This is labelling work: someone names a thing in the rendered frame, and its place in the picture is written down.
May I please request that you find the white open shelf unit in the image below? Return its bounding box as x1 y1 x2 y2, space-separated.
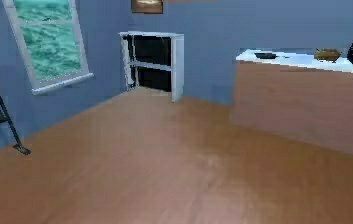
118 30 185 103

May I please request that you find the black shallow pan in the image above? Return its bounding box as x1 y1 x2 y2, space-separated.
253 51 279 61

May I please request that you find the brown counter with white top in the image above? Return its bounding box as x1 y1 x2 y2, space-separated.
229 48 353 159

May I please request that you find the white framed window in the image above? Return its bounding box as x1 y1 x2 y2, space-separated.
2 0 95 96

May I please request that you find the brown woven basket bowl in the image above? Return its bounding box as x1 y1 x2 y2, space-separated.
313 48 342 63

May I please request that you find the brown framed wall picture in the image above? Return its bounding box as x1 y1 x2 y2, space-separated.
130 0 164 15

